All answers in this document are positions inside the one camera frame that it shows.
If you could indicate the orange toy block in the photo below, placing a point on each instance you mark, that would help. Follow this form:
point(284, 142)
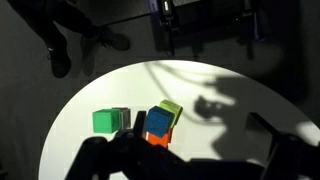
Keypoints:
point(160, 140)

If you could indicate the lime toy block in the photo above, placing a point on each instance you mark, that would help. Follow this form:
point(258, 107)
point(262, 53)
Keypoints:
point(174, 108)

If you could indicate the blue clamps on stand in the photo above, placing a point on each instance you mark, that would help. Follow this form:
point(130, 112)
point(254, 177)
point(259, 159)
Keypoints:
point(206, 20)

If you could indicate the green toy block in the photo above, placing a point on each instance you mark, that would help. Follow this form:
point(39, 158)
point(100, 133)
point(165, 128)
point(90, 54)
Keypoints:
point(105, 121)

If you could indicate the dark shoe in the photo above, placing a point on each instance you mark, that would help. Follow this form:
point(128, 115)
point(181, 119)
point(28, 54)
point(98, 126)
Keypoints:
point(115, 40)
point(60, 60)

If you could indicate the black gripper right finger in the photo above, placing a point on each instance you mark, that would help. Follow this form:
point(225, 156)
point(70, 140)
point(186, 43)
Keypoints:
point(290, 156)

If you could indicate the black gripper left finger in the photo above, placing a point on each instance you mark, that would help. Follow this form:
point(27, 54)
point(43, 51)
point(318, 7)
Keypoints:
point(133, 156)

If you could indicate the grey toy block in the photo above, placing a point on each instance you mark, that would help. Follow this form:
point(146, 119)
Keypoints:
point(125, 117)

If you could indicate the blue toy block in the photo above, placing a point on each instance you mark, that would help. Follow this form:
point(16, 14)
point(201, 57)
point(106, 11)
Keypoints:
point(158, 120)

